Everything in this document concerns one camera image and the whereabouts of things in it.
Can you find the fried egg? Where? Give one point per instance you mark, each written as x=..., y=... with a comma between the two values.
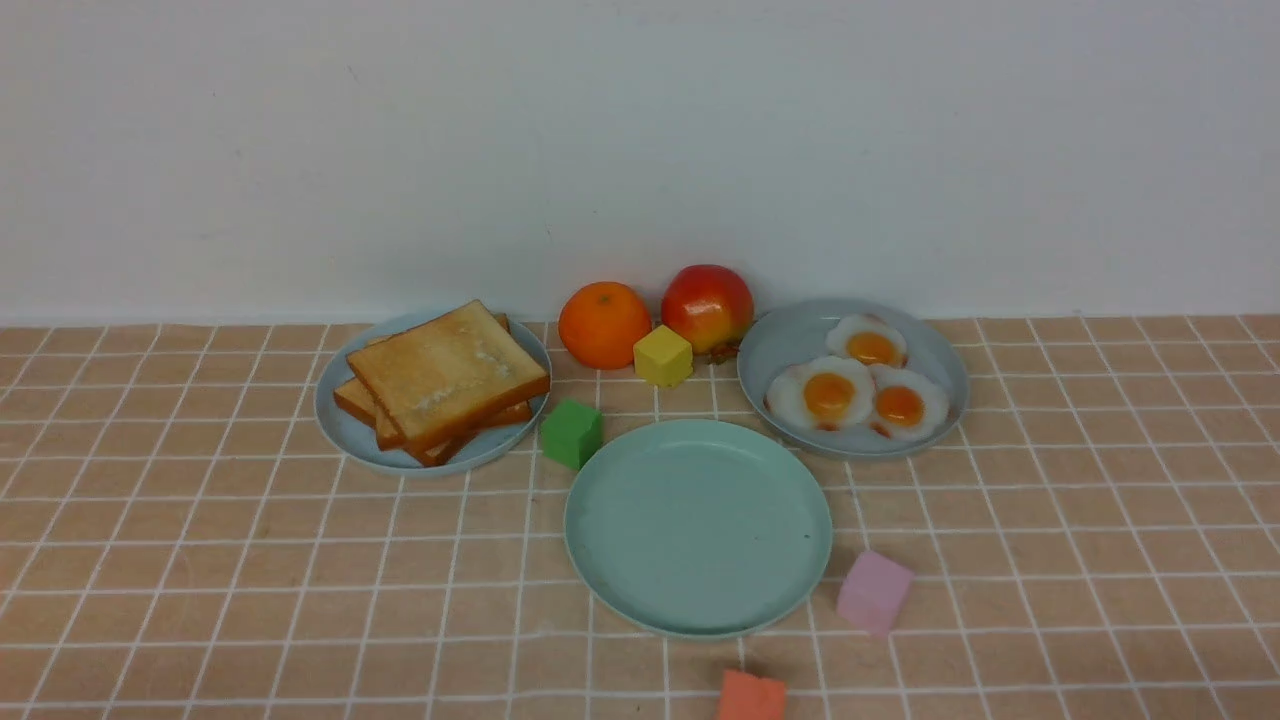
x=828, y=393
x=908, y=407
x=869, y=339

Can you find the toast slice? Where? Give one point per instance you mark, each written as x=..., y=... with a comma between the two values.
x=441, y=378
x=440, y=455
x=354, y=398

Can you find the yellow foam cube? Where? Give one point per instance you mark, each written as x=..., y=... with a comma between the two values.
x=663, y=358

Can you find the orange fruit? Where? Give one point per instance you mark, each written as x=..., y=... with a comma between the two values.
x=601, y=323

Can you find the red apple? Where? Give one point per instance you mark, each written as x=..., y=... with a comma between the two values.
x=712, y=307

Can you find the green foam cube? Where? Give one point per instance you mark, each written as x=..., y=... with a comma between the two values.
x=572, y=433

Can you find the grey-blue egg plate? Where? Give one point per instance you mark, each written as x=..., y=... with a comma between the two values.
x=797, y=333

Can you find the light blue bread plate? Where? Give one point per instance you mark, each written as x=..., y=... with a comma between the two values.
x=355, y=433

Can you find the teal centre plate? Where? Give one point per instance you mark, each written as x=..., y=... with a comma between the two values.
x=698, y=529

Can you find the pink foam cube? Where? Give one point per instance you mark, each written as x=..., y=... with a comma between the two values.
x=873, y=593

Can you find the orange foam cube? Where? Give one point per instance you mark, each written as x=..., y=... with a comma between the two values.
x=744, y=696

